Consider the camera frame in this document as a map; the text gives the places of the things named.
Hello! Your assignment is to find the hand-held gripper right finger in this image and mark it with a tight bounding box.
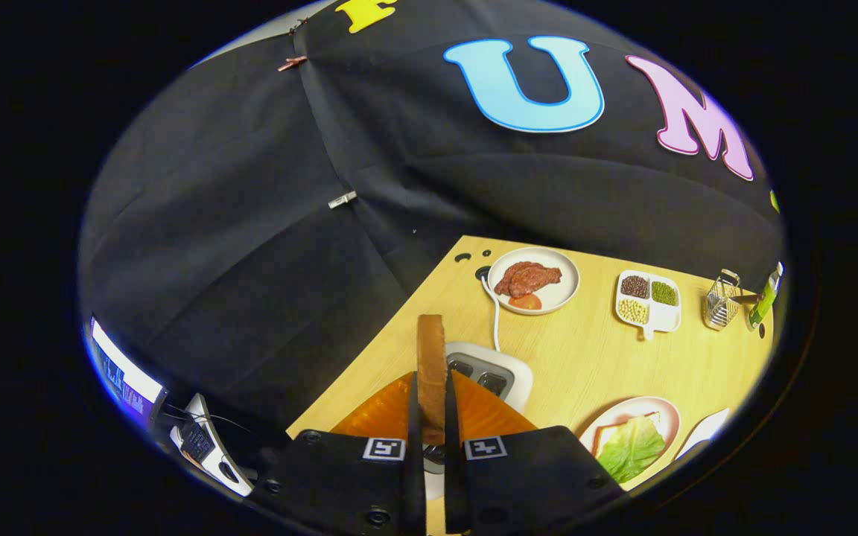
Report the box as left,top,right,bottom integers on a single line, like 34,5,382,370
442,370,627,535

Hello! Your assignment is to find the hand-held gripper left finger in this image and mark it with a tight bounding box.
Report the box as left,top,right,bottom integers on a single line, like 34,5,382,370
250,371,428,535

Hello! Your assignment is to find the green lettuce leaf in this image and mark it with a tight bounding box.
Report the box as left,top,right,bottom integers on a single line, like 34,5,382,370
597,415,667,485

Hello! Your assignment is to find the toasted bread slice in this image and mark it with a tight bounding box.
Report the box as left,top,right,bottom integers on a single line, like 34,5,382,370
417,313,448,446

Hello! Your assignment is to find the square white bread slice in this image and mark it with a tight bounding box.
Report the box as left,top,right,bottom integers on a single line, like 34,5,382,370
591,412,661,455

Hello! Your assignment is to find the white toaster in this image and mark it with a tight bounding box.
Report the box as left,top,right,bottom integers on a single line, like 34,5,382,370
423,341,534,501

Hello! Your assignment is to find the pink round plate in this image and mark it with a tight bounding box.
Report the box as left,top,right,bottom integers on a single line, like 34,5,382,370
579,396,681,488

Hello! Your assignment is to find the white leaf-shaped plate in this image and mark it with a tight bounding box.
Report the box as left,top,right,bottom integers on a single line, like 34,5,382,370
675,407,730,461

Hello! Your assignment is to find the grey round plate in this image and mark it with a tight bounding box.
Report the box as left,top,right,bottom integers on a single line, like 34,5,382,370
486,246,581,316

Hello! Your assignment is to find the brown steak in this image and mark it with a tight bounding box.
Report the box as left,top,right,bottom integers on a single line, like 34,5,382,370
494,261,563,299

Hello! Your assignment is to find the white divided dish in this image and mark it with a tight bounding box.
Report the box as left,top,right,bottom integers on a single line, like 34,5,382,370
614,269,682,341

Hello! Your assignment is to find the black backdrop cloth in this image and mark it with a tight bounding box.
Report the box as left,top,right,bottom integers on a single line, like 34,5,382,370
79,0,786,447

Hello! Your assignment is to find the computer monitor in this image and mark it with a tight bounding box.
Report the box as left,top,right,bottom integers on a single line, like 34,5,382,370
90,316,165,427

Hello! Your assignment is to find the green label bottle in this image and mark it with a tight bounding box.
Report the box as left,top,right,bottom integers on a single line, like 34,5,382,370
747,262,784,331

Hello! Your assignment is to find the white toaster cable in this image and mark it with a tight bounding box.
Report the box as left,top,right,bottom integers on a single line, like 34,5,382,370
480,275,502,352

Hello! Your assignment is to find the metal wire holder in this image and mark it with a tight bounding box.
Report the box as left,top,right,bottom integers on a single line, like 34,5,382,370
702,269,741,331

